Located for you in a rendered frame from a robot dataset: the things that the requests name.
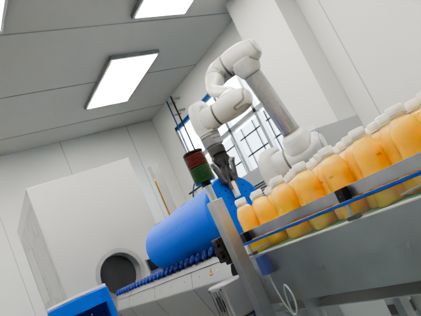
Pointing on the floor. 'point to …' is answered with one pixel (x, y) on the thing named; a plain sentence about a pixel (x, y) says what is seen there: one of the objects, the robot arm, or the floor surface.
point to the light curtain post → (162, 189)
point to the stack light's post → (240, 258)
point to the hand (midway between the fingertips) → (234, 189)
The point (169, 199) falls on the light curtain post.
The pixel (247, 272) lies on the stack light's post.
